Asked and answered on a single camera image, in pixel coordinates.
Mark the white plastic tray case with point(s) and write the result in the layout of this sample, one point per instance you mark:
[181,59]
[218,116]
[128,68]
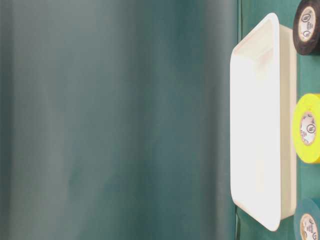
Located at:
[263,96]

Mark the yellow tape roll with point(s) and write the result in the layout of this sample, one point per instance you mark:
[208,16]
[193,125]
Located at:
[306,128]

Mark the black tape roll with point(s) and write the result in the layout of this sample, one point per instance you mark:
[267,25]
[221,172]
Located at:
[306,28]

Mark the teal green tape roll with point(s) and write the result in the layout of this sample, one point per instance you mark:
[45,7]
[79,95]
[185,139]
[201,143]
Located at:
[307,219]

